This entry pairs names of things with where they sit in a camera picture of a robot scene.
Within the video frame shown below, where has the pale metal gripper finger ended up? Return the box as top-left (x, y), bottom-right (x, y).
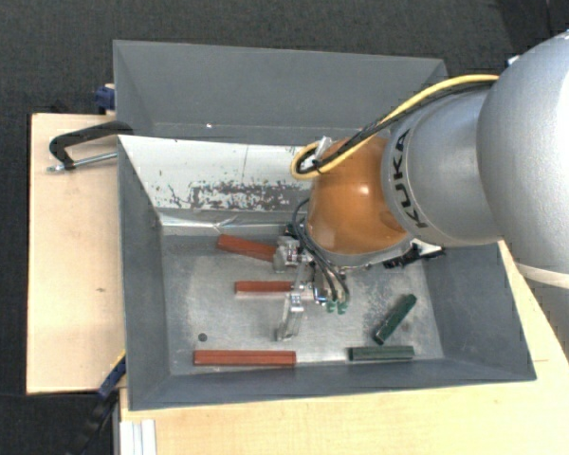
top-left (274, 292), bottom-right (306, 343)
top-left (272, 235), bottom-right (309, 275)

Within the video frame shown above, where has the red-brown flat block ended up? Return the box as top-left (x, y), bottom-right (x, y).
top-left (216, 233), bottom-right (278, 264)
top-left (192, 349), bottom-right (298, 369)
top-left (233, 279), bottom-right (299, 301)

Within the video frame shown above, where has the dark green flat block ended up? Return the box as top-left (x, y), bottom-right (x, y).
top-left (347, 345), bottom-right (416, 363)
top-left (373, 293), bottom-right (418, 347)

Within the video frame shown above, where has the grey metal bin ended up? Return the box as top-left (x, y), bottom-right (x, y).
top-left (112, 39), bottom-right (538, 412)

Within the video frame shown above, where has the pale wood flat board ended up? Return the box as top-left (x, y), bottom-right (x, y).
top-left (26, 113), bottom-right (127, 395)

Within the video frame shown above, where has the black cylinder on white bracket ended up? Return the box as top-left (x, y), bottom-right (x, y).
top-left (382, 242), bottom-right (446, 270)

